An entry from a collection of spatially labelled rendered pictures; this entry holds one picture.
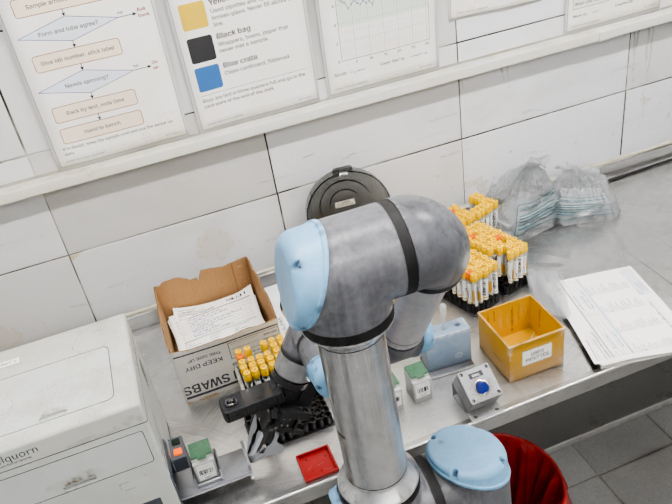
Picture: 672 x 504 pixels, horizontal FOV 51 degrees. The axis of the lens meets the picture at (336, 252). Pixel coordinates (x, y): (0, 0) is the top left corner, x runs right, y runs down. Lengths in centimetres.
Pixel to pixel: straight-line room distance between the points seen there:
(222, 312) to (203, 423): 31
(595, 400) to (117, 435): 157
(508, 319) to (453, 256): 81
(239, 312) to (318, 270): 99
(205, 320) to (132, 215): 30
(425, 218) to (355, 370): 20
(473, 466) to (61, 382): 71
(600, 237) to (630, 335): 41
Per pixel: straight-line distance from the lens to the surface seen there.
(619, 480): 254
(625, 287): 180
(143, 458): 131
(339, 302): 78
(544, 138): 210
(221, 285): 180
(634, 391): 244
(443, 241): 81
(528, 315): 165
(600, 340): 165
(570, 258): 191
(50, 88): 162
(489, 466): 106
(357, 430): 93
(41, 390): 134
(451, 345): 154
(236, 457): 144
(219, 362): 158
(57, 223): 175
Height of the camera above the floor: 196
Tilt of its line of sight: 33 degrees down
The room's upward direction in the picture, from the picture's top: 10 degrees counter-clockwise
